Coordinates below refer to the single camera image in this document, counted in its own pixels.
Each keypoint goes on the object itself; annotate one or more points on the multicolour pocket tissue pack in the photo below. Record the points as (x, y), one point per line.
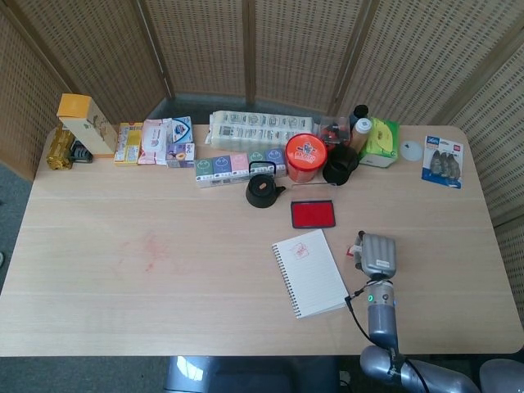
(221, 168)

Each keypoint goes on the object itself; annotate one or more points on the black mesh pen holder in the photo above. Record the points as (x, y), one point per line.
(340, 168)

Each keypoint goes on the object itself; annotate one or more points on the clear plastic box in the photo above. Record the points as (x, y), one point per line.
(333, 131)

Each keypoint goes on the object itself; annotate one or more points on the brown bottle with white cap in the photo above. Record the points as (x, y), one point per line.
(362, 127)

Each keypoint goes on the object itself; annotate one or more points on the white round disc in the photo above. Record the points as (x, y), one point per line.
(411, 150)

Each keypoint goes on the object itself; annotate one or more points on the black plastic holder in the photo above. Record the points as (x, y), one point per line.
(79, 152)

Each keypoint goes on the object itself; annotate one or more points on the woven bamboo folding screen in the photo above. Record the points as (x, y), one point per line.
(204, 41)

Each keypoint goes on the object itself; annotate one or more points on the tall beige box orange top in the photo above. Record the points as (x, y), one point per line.
(94, 135)

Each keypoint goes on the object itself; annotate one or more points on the red ink pad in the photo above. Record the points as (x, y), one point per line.
(313, 215)

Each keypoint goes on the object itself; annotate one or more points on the white spiral notepad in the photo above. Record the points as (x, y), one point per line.
(311, 278)

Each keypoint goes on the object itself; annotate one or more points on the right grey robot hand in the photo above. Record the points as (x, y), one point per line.
(378, 256)

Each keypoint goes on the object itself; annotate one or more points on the blue blister pack of clips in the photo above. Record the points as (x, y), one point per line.
(444, 161)

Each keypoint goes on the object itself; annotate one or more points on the dark bottle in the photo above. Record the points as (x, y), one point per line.
(361, 111)

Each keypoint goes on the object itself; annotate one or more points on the yellow snack box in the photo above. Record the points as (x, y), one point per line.
(127, 143)

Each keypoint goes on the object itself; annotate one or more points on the pink wet wipes pack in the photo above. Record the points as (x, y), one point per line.
(154, 141)

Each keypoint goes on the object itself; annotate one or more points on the purple carton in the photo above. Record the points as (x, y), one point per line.
(180, 155)

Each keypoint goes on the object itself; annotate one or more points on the orange snack tub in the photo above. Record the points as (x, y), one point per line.
(306, 151)

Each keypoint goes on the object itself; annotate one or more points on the large wrapped paper roll pack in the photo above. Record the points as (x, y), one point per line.
(254, 129)

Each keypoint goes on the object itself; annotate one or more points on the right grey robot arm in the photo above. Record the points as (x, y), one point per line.
(380, 319)

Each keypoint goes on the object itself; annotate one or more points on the gold foil package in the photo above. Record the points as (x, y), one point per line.
(59, 151)

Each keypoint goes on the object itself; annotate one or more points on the black teapot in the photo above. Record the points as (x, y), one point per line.
(260, 192)

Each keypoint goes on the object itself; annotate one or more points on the white red stamp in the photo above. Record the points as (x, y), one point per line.
(350, 250)

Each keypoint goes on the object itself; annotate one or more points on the green tissue box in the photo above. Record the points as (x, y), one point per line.
(382, 139)

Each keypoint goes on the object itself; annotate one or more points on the clear plastic ink pad lid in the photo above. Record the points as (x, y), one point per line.
(315, 184)

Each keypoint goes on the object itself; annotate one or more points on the blue white carton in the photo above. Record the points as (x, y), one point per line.
(180, 129)

